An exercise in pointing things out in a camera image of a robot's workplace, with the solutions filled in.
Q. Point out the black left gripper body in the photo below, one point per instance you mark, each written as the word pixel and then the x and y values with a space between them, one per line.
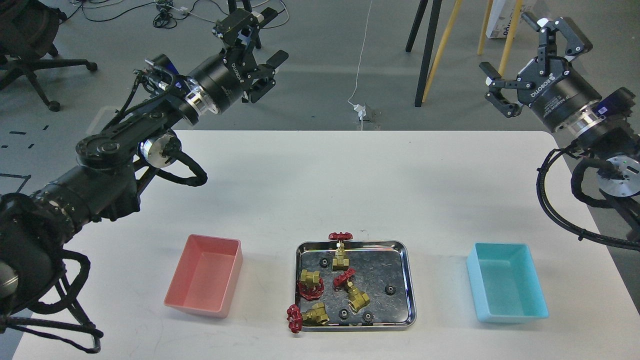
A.
pixel 220 80

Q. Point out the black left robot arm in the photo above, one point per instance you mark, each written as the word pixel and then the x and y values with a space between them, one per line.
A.
pixel 40 278

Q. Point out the black office chair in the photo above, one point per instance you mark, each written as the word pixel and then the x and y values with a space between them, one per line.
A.
pixel 28 29

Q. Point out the yellow wooden stand legs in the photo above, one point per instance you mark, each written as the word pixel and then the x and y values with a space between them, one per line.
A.
pixel 520 7

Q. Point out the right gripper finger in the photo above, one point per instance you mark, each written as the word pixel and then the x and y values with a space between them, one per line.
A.
pixel 576 42
pixel 495 84

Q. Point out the black stand legs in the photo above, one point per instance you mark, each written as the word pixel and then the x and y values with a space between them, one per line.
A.
pixel 428 48

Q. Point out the shiny metal tray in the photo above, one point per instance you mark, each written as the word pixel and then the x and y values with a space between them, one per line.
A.
pixel 377 263

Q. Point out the brass valve red handle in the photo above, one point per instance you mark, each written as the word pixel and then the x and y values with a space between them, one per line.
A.
pixel 357 299
pixel 340 261
pixel 315 316
pixel 310 285

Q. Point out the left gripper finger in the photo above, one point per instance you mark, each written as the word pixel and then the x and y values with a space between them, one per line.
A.
pixel 239 33
pixel 263 78

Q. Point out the brass valve bottom red handle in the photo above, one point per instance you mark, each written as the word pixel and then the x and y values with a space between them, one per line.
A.
pixel 315 316

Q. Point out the white cardboard box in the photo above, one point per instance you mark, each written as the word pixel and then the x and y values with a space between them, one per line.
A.
pixel 500 18

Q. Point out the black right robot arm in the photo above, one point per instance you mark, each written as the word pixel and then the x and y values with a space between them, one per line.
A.
pixel 607 148

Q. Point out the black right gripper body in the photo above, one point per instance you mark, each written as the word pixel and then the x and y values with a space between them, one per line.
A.
pixel 554 97

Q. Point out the pink plastic box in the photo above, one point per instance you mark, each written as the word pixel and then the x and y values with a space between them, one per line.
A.
pixel 206 276

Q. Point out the brass valve top red handle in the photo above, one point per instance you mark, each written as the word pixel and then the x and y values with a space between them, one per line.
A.
pixel 340 261

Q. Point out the light blue plastic box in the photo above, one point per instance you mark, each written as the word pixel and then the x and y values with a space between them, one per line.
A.
pixel 504 284

